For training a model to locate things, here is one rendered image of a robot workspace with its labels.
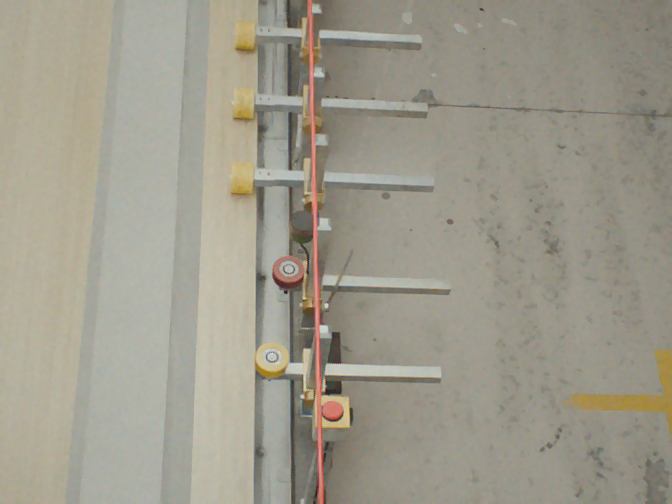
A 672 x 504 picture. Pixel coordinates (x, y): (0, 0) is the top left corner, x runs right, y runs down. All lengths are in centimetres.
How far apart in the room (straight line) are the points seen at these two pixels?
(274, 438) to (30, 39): 129
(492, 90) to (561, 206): 57
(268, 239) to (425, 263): 91
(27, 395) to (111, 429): 180
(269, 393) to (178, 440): 201
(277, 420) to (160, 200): 197
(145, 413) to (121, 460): 5
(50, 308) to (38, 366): 16
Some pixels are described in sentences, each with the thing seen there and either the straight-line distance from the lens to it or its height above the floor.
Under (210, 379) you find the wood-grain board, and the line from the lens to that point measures 294.
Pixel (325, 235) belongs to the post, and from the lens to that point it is 289.
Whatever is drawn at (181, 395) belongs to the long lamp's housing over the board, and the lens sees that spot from 127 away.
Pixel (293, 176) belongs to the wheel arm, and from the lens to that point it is 320.
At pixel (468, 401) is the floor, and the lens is 403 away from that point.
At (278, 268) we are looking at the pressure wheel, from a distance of 310.
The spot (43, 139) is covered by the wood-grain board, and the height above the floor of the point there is 90.
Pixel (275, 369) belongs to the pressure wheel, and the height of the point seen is 91.
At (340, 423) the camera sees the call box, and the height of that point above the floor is 122.
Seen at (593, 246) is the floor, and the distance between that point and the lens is 447.
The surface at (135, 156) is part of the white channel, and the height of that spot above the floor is 246.
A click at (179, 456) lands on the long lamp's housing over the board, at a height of 237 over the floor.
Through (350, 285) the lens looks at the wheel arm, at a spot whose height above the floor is 86.
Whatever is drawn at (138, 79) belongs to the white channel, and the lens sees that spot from 138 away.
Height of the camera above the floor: 349
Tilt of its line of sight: 55 degrees down
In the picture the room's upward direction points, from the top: 10 degrees clockwise
